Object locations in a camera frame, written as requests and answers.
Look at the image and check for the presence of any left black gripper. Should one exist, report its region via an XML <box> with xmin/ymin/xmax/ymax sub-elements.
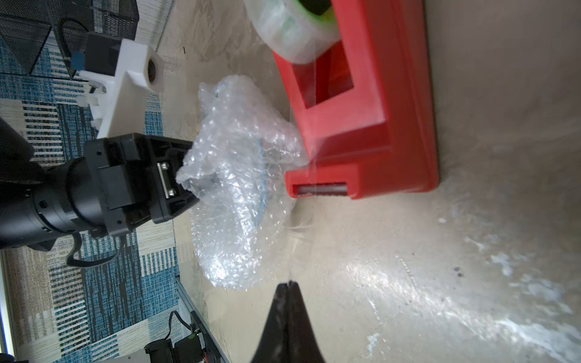
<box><xmin>83</xmin><ymin>133</ymin><xmax>199</xmax><ymax>237</ymax></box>

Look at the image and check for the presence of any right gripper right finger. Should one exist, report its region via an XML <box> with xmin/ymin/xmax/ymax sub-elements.
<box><xmin>287</xmin><ymin>281</ymin><xmax>325</xmax><ymax>362</ymax></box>

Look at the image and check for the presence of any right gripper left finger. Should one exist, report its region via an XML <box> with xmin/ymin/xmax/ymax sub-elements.
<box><xmin>251</xmin><ymin>282</ymin><xmax>290</xmax><ymax>363</ymax></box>

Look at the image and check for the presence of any clear bubble wrap sheet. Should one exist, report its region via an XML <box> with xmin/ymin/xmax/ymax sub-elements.
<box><xmin>176</xmin><ymin>75</ymin><xmax>308</xmax><ymax>290</ymax></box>

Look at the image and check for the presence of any red tape dispenser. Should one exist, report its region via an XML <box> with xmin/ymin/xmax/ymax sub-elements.
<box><xmin>275</xmin><ymin>1</ymin><xmax>440</xmax><ymax>200</ymax></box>

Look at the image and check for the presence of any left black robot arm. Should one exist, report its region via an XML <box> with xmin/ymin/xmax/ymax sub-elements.
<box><xmin>1</xmin><ymin>121</ymin><xmax>198</xmax><ymax>250</ymax></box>

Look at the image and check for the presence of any clear adhesive tape roll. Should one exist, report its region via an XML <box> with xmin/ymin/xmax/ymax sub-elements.
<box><xmin>244</xmin><ymin>0</ymin><xmax>341</xmax><ymax>64</ymax></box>

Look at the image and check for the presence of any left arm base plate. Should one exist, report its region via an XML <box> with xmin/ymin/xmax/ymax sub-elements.
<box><xmin>145</xmin><ymin>310</ymin><xmax>229</xmax><ymax>363</ymax></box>

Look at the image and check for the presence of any black wire mesh shelf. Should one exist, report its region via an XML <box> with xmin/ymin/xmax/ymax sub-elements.
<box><xmin>1</xmin><ymin>1</ymin><xmax>139</xmax><ymax>77</ymax></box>

